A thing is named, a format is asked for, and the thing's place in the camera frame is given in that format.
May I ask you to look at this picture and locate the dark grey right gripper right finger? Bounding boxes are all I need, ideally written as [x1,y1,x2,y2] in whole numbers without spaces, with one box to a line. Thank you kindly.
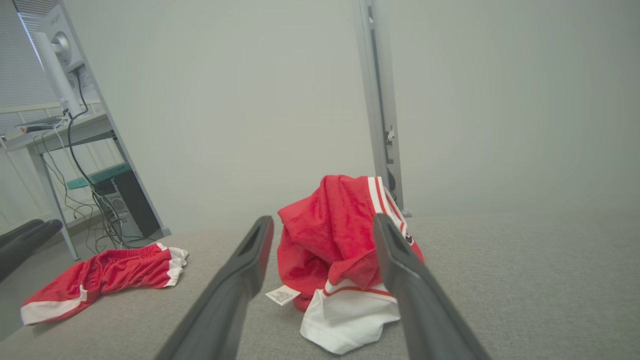
[373,213,492,360]

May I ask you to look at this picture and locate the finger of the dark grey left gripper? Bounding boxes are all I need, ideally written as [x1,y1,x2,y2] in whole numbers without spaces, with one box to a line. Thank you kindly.
[0,219,64,282]
[0,218,46,249]

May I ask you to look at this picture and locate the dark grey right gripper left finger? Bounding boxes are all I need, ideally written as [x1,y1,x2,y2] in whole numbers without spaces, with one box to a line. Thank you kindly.
[155,215,275,360]

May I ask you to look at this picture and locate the red shorts white trim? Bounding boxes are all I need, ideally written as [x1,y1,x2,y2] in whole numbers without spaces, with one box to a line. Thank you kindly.
[20,242,189,327]

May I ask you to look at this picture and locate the red basketball jersey white sleeves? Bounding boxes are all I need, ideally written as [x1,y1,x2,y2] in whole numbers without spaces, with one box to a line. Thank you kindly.
[265,174,426,356]

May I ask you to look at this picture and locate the teal desk crossbar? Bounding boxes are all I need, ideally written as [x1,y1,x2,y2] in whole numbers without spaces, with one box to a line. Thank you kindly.
[66,162,132,191]

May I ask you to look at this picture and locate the flat grey keyboard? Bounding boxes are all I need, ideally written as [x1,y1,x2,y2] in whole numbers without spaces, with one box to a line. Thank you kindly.
[15,116,66,134]

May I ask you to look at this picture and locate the white office desk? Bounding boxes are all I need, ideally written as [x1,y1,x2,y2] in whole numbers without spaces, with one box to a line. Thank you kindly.
[0,112,118,262]

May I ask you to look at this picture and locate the black computer tower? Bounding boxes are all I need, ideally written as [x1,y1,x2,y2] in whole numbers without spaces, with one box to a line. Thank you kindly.
[91,169,162,241]

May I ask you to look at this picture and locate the white window blinds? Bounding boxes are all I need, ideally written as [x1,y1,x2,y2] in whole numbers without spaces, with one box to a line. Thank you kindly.
[0,0,63,133]

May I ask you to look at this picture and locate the white computer monitor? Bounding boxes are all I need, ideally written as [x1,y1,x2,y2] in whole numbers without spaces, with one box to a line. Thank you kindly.
[32,5,103,118]

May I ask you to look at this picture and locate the grey metal partition post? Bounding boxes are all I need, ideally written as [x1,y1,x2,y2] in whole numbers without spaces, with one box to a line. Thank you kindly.
[354,0,414,219]
[59,0,172,239]

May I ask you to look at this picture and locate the black monitor cable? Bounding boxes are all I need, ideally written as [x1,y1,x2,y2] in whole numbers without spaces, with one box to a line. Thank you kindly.
[66,70,131,248]

